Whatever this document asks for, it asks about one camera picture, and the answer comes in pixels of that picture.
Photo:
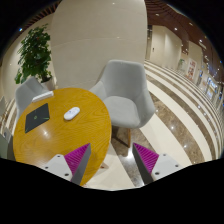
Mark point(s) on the green potted plant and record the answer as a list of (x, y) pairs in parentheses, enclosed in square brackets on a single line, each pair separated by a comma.
[(34, 56)]

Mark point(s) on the red white poster stand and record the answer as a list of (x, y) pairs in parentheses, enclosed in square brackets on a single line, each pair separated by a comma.
[(191, 69)]

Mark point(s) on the grey chair at left edge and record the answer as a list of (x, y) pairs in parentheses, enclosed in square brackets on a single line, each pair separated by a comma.
[(6, 145)]

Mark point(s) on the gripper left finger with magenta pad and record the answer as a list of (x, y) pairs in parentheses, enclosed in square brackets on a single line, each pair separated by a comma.
[(71, 166)]

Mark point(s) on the white keyboard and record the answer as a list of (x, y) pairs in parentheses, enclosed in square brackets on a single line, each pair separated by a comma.
[(43, 96)]

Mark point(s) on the grey armchair right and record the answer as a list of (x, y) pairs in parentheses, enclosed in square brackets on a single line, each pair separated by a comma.
[(123, 89)]

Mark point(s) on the white computer mouse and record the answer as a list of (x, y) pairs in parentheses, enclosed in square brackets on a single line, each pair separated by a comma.
[(69, 115)]

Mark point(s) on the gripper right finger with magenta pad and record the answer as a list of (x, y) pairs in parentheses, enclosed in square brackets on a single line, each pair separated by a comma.
[(153, 166)]

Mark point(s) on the grey armchair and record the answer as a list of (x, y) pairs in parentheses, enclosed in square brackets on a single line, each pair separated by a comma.
[(123, 89), (26, 92)]

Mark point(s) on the grey armchair left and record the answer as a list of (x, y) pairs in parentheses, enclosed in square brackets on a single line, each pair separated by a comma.
[(26, 92)]

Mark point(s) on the black mouse pad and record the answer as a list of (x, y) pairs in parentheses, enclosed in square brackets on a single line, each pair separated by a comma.
[(37, 117)]

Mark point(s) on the round wooden table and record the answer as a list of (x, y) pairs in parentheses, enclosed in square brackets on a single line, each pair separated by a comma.
[(59, 136)]

